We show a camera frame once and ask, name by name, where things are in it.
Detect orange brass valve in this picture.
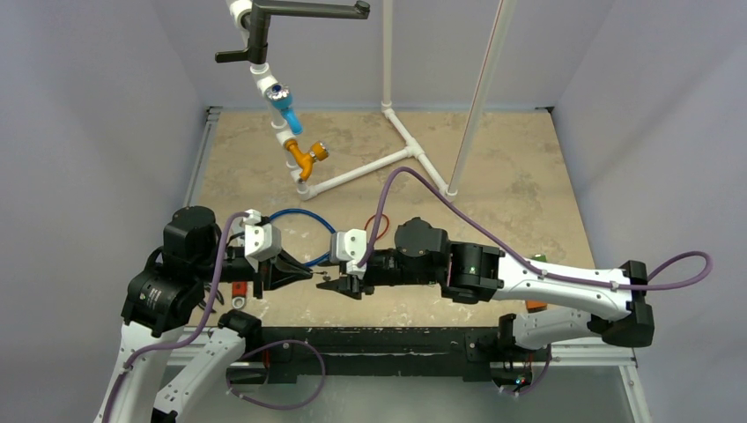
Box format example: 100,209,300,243
284,139,329,183

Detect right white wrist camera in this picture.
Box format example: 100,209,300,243
329,229,367,278

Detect orange black tool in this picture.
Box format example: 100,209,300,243
525,301,548,313

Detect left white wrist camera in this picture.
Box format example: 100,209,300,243
243,209,282,265

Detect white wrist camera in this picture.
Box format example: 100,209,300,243
243,209,282,265
329,229,367,278

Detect black pliers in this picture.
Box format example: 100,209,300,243
198,283,225,310

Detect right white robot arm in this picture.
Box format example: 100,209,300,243
317,217,655,359

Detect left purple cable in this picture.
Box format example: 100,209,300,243
100,211,327,423

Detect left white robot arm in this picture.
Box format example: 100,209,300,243
97,205,313,422

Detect blue cable lock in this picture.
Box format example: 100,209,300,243
269,208,336,267

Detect red handled adjustable wrench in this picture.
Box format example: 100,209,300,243
231,281,248,310

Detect blue valve fitting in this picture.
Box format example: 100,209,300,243
264,83,303,135

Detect white PVC pipe frame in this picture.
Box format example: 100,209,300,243
226,0,518,204

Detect red cable padlock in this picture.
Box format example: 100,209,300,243
364,213,391,242

